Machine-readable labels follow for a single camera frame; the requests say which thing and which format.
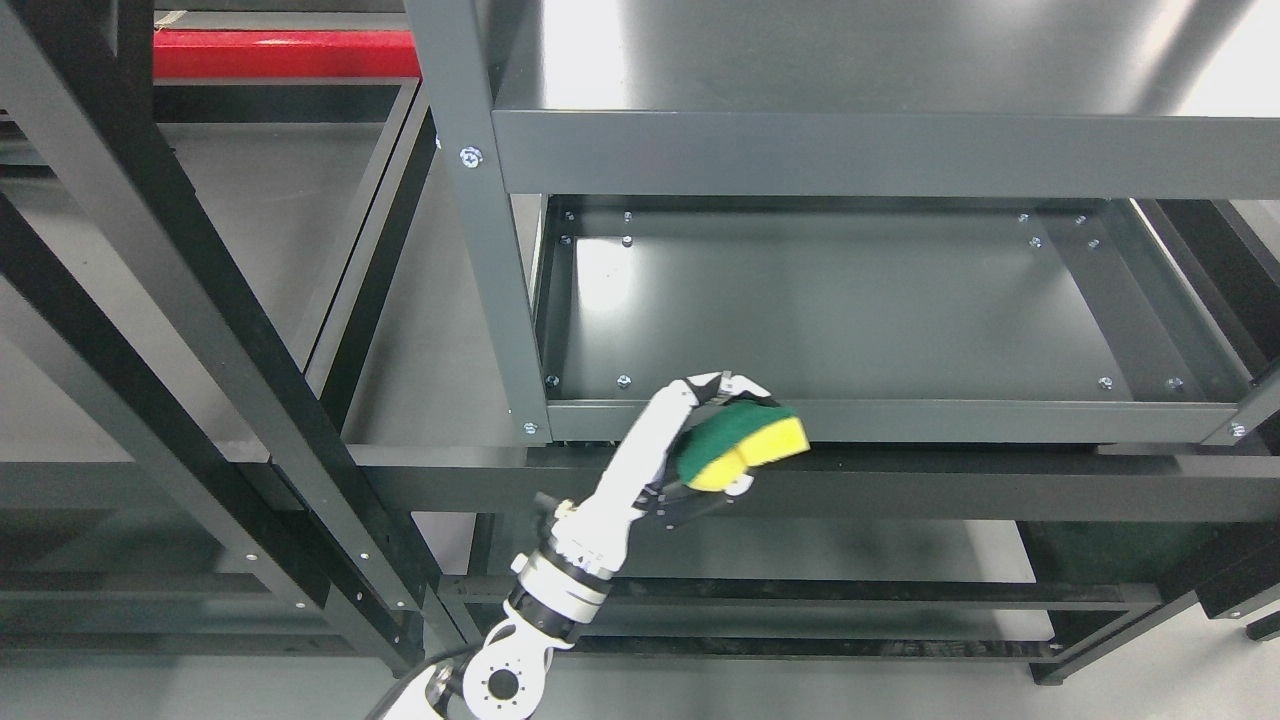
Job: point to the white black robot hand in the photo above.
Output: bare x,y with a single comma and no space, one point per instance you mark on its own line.
594,535

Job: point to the green yellow sponge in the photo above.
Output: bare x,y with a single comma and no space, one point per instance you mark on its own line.
714,454

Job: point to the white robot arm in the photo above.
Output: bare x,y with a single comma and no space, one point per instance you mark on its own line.
505,677

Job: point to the grey metal shelf unit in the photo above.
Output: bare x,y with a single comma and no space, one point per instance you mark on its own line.
918,222

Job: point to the black metal shelf rack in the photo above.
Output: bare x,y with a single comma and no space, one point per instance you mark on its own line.
241,328

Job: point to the red metal beam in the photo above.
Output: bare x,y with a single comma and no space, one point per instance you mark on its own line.
284,54

